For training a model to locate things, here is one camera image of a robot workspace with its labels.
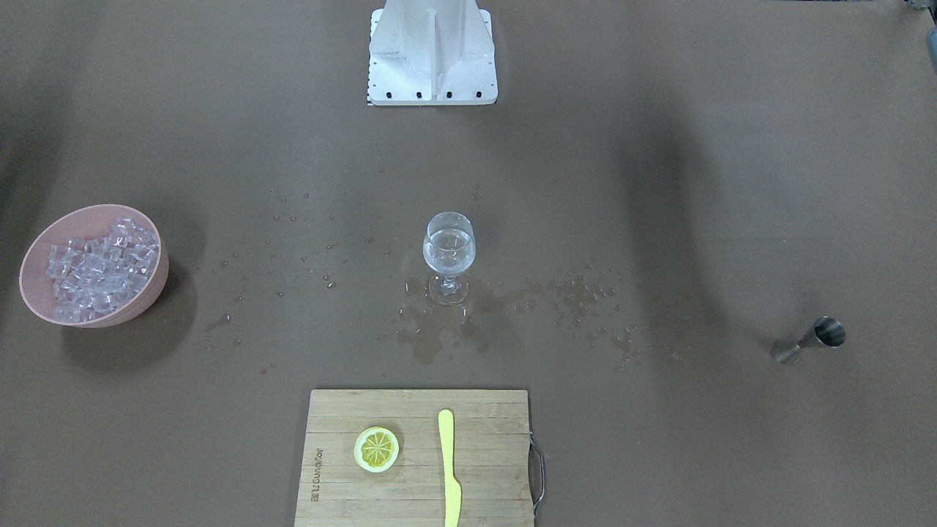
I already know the yellow lemon slice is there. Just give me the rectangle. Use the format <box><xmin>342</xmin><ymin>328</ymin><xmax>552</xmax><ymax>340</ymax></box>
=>
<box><xmin>354</xmin><ymin>427</ymin><xmax>400</xmax><ymax>474</ymax></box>

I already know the clear ice cubes pile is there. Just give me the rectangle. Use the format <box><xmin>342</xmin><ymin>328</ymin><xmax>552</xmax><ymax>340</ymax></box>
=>
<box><xmin>45</xmin><ymin>216</ymin><xmax>160</xmax><ymax>324</ymax></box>

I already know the clear wine glass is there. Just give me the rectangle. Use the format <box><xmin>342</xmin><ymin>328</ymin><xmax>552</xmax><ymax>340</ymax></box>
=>
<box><xmin>422</xmin><ymin>212</ymin><xmax>477</xmax><ymax>304</ymax></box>

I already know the yellow plastic knife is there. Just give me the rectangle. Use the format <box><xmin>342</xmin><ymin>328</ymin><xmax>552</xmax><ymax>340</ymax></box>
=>
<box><xmin>438</xmin><ymin>409</ymin><xmax>463</xmax><ymax>526</ymax></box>

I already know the steel double jigger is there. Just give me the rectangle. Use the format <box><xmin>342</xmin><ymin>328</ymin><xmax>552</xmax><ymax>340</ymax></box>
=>
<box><xmin>769</xmin><ymin>316</ymin><xmax>846</xmax><ymax>365</ymax></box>

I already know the pink bowl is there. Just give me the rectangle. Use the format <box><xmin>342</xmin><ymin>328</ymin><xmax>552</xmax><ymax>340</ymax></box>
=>
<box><xmin>19</xmin><ymin>204</ymin><xmax>168</xmax><ymax>328</ymax></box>

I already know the bamboo cutting board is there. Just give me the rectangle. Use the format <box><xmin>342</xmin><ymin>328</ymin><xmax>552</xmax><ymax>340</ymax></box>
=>
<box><xmin>294</xmin><ymin>388</ymin><xmax>540</xmax><ymax>526</ymax></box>

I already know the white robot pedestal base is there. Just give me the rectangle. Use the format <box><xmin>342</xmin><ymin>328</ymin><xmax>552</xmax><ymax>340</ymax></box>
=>
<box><xmin>366</xmin><ymin>1</ymin><xmax>499</xmax><ymax>106</ymax></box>

